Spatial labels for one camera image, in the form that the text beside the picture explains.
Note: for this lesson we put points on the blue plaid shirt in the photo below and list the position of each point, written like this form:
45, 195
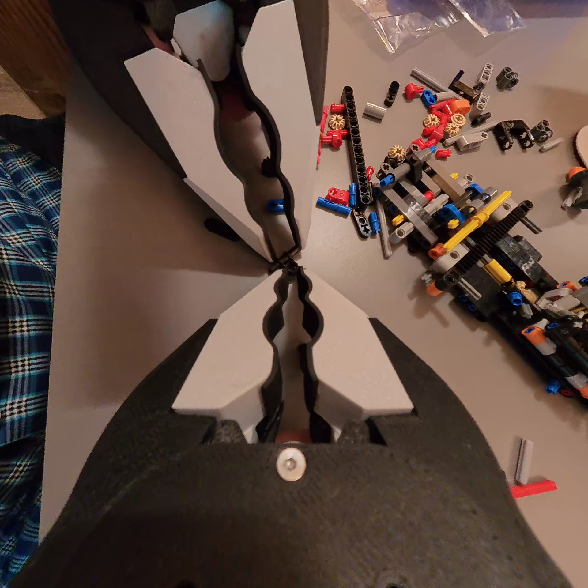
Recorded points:
23, 275

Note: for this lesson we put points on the short red lego axle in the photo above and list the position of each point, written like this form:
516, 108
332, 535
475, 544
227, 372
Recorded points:
324, 119

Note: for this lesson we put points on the pile of lego pieces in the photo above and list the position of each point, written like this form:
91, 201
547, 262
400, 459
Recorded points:
441, 110

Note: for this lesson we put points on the dark grey lego gear assembly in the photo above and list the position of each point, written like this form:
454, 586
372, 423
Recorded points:
576, 188

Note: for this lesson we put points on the red lego axle connector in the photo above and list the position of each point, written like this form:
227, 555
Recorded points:
334, 138

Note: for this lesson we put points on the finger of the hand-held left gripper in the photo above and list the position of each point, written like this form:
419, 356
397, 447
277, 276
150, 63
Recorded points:
183, 119
294, 92

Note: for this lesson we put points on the grey lego pin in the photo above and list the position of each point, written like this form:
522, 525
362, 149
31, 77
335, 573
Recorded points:
374, 111

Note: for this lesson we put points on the long black lego beam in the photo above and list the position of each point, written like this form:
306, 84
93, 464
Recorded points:
357, 151

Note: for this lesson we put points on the long red lego axle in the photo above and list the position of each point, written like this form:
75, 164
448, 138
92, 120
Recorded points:
535, 489

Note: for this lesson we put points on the clear plastic bag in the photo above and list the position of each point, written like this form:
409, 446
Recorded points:
436, 18

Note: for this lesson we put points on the short blue lego liftarm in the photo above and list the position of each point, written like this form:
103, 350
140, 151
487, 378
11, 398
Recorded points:
275, 204

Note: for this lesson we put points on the light grey lego axle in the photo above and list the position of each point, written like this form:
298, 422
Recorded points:
523, 461

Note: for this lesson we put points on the tan lego bevel gear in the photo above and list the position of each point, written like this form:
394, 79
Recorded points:
336, 121

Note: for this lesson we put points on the small black lego connector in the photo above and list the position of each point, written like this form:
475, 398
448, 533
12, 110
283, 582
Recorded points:
285, 264

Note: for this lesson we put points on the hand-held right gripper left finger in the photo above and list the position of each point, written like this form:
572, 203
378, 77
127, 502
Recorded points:
229, 363

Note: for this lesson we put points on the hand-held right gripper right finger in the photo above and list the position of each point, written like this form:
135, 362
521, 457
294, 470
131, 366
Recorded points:
358, 363

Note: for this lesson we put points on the partly built lego vehicle chassis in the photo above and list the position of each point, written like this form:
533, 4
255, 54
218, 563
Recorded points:
482, 248

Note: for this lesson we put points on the long blue lego pin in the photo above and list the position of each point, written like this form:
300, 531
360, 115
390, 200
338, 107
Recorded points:
331, 207

